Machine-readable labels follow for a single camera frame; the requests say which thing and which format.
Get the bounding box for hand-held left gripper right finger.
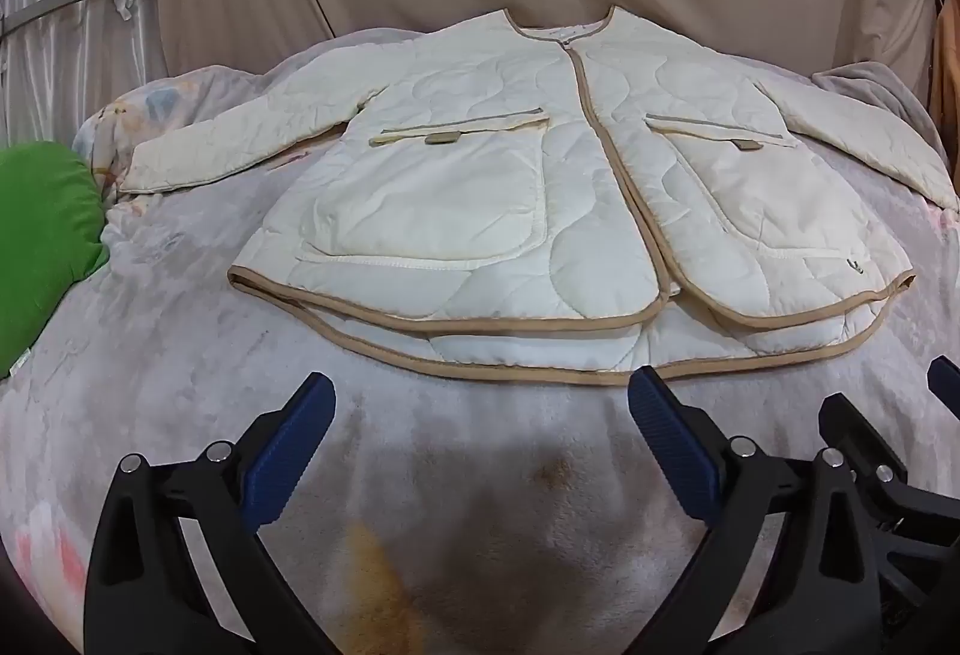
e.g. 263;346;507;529
628;366;901;655

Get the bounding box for floral grey blanket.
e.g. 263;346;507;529
0;28;960;655

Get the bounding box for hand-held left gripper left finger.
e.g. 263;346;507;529
82;371;338;655

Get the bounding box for plain grey fleece blanket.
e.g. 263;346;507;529
814;58;947;157

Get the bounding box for green pillow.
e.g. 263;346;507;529
0;140;112;378

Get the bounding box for white satin curtain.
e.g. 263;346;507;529
0;0;177;149

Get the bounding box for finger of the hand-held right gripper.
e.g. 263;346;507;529
928;355;960;410
817;391;960;555

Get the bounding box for cream quilted jacket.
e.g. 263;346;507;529
120;4;959;387

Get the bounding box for orange coat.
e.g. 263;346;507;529
930;0;960;127

